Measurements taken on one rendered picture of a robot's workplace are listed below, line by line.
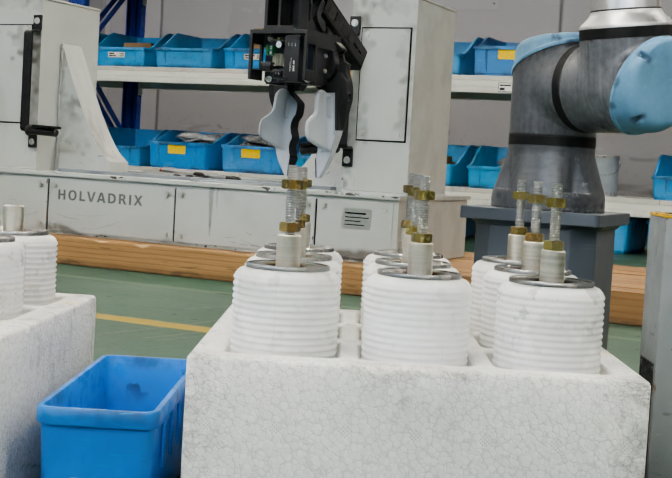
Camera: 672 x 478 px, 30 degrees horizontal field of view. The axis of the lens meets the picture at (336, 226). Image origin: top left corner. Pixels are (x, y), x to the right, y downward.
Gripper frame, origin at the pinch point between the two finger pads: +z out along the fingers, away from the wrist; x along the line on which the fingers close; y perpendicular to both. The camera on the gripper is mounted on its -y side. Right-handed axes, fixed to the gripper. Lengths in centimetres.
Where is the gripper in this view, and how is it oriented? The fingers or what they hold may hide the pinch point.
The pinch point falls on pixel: (307, 164)
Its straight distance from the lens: 136.2
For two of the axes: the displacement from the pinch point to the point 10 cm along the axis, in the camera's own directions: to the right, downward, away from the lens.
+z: -0.6, 10.0, 0.5
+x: 8.6, 0.8, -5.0
